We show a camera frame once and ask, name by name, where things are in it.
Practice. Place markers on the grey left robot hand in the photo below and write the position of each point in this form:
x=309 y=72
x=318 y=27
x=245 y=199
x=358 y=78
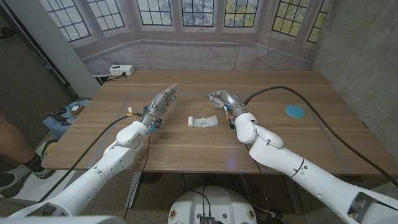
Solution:
x=158 y=107

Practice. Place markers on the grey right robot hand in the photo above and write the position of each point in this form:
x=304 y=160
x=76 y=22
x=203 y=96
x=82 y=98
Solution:
x=228 y=101

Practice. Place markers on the white gauze bandage strip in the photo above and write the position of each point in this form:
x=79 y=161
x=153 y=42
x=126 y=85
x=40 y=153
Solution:
x=203 y=121

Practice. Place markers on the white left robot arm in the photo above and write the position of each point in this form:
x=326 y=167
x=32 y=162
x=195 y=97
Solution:
x=90 y=180

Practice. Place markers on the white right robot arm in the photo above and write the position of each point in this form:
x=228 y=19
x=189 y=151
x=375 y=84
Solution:
x=311 y=168

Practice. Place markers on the blue disk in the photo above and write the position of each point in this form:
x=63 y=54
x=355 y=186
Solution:
x=294 y=111

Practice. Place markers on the white power strip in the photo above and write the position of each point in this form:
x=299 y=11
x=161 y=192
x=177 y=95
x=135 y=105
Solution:
x=122 y=70

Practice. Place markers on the printed window backdrop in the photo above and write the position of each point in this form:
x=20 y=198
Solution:
x=199 y=56

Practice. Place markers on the black round fan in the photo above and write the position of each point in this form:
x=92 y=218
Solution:
x=151 y=177

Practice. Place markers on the brown wooden box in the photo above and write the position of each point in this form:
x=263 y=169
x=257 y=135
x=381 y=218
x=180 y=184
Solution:
x=77 y=110

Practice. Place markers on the grey metal table leg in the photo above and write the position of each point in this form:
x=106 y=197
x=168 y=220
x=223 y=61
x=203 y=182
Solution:
x=133 y=189
x=293 y=196

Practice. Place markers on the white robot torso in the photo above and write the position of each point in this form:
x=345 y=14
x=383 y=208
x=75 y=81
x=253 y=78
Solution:
x=214 y=202

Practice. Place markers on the black remote control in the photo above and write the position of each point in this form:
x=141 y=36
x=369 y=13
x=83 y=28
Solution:
x=57 y=116

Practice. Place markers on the yellow and black floor item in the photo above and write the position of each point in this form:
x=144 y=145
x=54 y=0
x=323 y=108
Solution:
x=49 y=147

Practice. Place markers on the grey sneaker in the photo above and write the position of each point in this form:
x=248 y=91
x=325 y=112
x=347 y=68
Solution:
x=43 y=173
x=12 y=180

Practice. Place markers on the white floor mat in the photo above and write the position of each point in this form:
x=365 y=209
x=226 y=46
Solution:
x=34 y=186

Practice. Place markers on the person's bare leg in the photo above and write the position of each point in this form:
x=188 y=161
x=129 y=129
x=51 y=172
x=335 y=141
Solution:
x=14 y=143

